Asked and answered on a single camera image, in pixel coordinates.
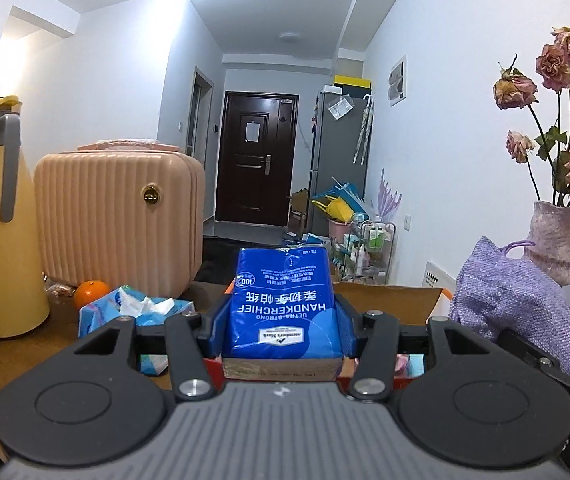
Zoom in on tall cardboard box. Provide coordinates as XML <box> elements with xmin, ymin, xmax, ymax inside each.
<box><xmin>289</xmin><ymin>189</ymin><xmax>310</xmax><ymax>233</ymax></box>

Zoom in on blue bags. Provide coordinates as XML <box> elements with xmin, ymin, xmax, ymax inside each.
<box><xmin>310</xmin><ymin>177</ymin><xmax>366</xmax><ymax>216</ymax></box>

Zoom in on dried rose bouquet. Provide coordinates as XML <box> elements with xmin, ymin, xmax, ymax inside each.
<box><xmin>494</xmin><ymin>26</ymin><xmax>570</xmax><ymax>211</ymax></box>

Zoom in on grey refrigerator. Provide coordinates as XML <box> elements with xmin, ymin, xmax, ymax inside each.
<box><xmin>307</xmin><ymin>87</ymin><xmax>372</xmax><ymax>241</ymax></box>

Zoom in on grey interior door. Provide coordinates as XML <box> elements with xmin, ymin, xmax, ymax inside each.
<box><xmin>187</xmin><ymin>66</ymin><xmax>214</xmax><ymax>161</ymax></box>

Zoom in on orange fruit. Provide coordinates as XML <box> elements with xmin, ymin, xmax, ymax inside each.
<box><xmin>74</xmin><ymin>280</ymin><xmax>110</xmax><ymax>311</ymax></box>

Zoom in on pink bucket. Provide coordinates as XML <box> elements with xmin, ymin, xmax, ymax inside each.
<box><xmin>327</xmin><ymin>217</ymin><xmax>353</xmax><ymax>243</ymax></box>

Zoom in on yellow bag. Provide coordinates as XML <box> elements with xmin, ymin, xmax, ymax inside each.
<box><xmin>311</xmin><ymin>196</ymin><xmax>353</xmax><ymax>221</ymax></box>

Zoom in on pale folded umbrella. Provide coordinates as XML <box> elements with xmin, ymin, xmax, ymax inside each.
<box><xmin>362</xmin><ymin>94</ymin><xmax>374</xmax><ymax>166</ymax></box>
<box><xmin>354</xmin><ymin>96</ymin><xmax>368</xmax><ymax>165</ymax></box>

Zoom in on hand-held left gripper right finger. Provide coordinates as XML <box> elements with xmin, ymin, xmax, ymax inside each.
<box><xmin>337</xmin><ymin>296</ymin><xmax>490</xmax><ymax>403</ymax></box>

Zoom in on yellow thermos jug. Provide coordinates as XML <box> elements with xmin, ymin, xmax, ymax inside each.
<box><xmin>0</xmin><ymin>95</ymin><xmax>50</xmax><ymax>338</ymax></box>

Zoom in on black duffel bag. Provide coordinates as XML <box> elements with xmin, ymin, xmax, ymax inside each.
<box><xmin>197</xmin><ymin>237</ymin><xmax>286</xmax><ymax>283</ymax></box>

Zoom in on pink ribbed suitcase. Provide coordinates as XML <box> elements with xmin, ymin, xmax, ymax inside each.
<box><xmin>34</xmin><ymin>139</ymin><xmax>206</xmax><ymax>298</ymax></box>

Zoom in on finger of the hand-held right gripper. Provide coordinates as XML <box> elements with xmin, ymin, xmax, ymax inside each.
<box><xmin>497</xmin><ymin>329</ymin><xmax>570</xmax><ymax>394</ymax></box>

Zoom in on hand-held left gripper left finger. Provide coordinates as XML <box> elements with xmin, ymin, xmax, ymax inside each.
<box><xmin>72</xmin><ymin>294</ymin><xmax>230</xmax><ymax>403</ymax></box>

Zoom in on dark brown entrance door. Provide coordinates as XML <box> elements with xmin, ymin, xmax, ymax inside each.
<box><xmin>215</xmin><ymin>91</ymin><xmax>300</xmax><ymax>223</ymax></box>

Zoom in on purple wall decoration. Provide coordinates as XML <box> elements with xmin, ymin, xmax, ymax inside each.
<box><xmin>377</xmin><ymin>169</ymin><xmax>403</xmax><ymax>221</ymax></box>

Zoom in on red printed cardboard box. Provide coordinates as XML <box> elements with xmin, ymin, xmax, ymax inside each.
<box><xmin>200</xmin><ymin>280</ymin><xmax>458</xmax><ymax>396</ymax></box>

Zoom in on wrapped snack packet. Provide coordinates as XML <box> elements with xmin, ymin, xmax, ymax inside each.
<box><xmin>44</xmin><ymin>282</ymin><xmax>78</xmax><ymax>306</ymax></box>

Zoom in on blue handkerchief pack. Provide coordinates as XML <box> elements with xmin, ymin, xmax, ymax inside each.
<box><xmin>222</xmin><ymin>247</ymin><xmax>344</xmax><ymax>361</ymax></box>

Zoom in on open blue tissue pack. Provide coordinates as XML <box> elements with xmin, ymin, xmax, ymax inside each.
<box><xmin>79</xmin><ymin>285</ymin><xmax>196</xmax><ymax>376</ymax></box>

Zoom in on purple knitted pouch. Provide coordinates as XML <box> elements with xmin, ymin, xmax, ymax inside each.
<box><xmin>449</xmin><ymin>236</ymin><xmax>570</xmax><ymax>376</ymax></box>

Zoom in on clear plastic pouch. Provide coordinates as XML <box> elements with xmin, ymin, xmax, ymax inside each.
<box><xmin>327</xmin><ymin>96</ymin><xmax>356</xmax><ymax>121</ymax></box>

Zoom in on white board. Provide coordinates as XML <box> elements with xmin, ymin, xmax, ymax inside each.
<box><xmin>424</xmin><ymin>260</ymin><xmax>458</xmax><ymax>291</ymax></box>

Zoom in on yellow box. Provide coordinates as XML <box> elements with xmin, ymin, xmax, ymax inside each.
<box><xmin>334</xmin><ymin>75</ymin><xmax>372</xmax><ymax>93</ymax></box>

